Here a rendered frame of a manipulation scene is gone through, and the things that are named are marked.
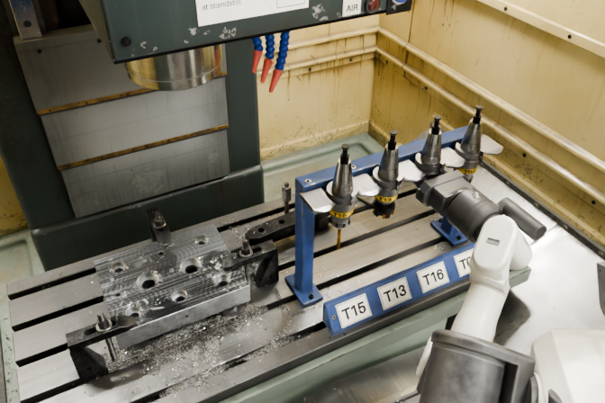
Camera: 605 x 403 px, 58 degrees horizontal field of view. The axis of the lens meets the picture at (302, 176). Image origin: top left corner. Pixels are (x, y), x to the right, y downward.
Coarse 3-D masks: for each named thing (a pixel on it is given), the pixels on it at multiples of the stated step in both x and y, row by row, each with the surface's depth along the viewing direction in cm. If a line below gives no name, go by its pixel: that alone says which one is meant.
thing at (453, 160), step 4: (444, 148) 123; (448, 148) 123; (444, 152) 122; (448, 152) 122; (452, 152) 122; (444, 156) 120; (448, 156) 120; (452, 156) 120; (456, 156) 120; (460, 156) 121; (448, 160) 119; (452, 160) 119; (456, 160) 119; (460, 160) 119; (464, 160) 119; (448, 164) 118; (452, 164) 118; (456, 164) 118; (460, 164) 118
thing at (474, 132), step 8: (472, 120) 118; (472, 128) 117; (480, 128) 117; (464, 136) 120; (472, 136) 118; (480, 136) 118; (464, 144) 120; (472, 144) 119; (480, 144) 120; (472, 152) 120
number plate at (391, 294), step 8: (400, 280) 126; (384, 288) 124; (392, 288) 125; (400, 288) 126; (408, 288) 126; (384, 296) 124; (392, 296) 125; (400, 296) 126; (408, 296) 126; (384, 304) 124; (392, 304) 125
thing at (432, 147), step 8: (432, 136) 113; (440, 136) 113; (424, 144) 116; (432, 144) 114; (440, 144) 114; (424, 152) 116; (432, 152) 114; (440, 152) 115; (424, 160) 116; (432, 160) 115; (440, 160) 116
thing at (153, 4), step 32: (96, 0) 62; (128, 0) 63; (160, 0) 64; (192, 0) 66; (320, 0) 74; (384, 0) 79; (128, 32) 65; (160, 32) 67; (192, 32) 68; (224, 32) 71; (256, 32) 73
